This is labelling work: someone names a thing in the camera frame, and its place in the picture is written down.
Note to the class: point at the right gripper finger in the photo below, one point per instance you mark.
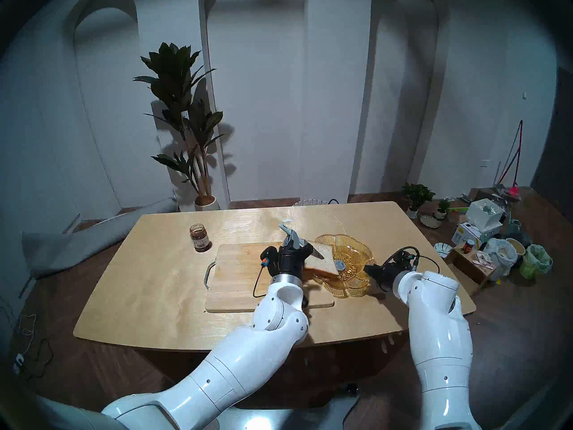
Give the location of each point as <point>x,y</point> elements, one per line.
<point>374,268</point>
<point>376,275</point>

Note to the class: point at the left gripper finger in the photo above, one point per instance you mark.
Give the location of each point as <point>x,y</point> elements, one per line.
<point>300,245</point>
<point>290,244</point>

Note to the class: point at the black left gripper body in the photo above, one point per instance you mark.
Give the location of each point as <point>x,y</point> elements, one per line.
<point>286,262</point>

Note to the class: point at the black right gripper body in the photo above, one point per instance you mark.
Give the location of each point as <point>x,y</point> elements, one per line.
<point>396,274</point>

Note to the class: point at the amber glass plate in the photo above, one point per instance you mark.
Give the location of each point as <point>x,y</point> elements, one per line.
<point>353,254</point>

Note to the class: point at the white bread slice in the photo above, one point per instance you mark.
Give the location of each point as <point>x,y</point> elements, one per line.
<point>322,264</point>

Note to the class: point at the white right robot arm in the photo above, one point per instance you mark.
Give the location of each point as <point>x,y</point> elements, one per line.
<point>438,335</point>

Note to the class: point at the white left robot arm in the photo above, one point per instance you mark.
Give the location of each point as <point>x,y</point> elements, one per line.
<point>233,366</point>

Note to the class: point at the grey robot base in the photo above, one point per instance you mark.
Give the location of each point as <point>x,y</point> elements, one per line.
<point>322,411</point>

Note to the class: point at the glass jam jar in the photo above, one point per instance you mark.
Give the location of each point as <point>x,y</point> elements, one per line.
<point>200,238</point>

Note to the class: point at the patterned small bowl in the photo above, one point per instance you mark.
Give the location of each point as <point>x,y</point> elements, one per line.
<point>440,250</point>

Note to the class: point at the wooden cutting board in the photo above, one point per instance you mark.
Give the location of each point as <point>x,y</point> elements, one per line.
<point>237,281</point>

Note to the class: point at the grey ceramic plate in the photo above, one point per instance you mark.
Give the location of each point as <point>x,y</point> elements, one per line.
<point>429,221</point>

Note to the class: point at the white yellow printed carton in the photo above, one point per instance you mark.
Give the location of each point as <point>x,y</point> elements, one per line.
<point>465,234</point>

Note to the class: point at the tiny potted plant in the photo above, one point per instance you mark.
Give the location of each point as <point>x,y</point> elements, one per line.
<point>442,207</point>

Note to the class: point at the bushy small potted plant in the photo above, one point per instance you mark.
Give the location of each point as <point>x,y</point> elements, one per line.
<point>417,192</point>

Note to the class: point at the white box appliance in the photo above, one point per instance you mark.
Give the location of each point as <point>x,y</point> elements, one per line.
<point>483,215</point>

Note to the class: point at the white plastic bag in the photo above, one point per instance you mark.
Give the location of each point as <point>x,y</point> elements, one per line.
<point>500,256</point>

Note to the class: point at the beige bucket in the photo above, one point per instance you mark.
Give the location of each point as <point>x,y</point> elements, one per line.
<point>515,247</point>

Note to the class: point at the green mesh bag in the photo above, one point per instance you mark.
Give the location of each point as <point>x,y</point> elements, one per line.
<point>536,262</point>

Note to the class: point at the pink hand brush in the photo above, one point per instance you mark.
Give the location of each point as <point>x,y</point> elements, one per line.
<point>511,193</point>

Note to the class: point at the dark door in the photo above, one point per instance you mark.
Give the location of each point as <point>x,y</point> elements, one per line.
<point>555,165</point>

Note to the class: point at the rolled grey mat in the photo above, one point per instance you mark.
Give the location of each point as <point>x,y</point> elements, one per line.
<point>85,241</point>

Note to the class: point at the tall potted plant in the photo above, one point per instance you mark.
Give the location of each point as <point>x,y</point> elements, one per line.
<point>177,75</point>

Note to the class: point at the white power strip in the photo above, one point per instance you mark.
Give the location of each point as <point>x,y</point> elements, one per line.
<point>18,364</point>

